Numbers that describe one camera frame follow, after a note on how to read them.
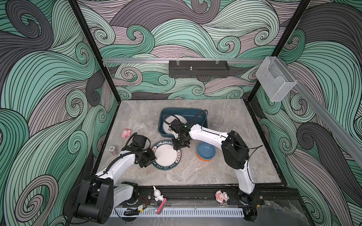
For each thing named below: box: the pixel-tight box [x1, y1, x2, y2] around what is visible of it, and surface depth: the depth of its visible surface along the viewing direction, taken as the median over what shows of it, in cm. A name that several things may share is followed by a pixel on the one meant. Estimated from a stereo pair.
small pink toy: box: [121, 128, 132, 138], surface depth 97 cm
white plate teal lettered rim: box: [151, 139, 182, 171], surface depth 88 cm
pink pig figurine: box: [214, 189, 230, 204], surface depth 73 cm
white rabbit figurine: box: [152, 185, 165, 202], surface depth 73 cm
